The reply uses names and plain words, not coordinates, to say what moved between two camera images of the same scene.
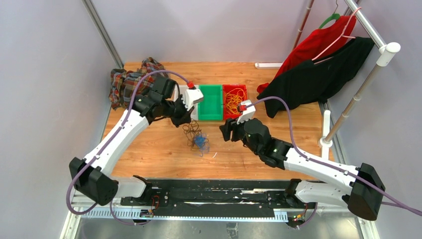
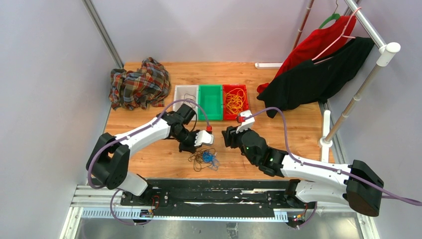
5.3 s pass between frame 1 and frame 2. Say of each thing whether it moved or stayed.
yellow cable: stayed
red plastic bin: stayed
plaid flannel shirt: stayed
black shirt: stayed
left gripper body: moved
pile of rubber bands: moved
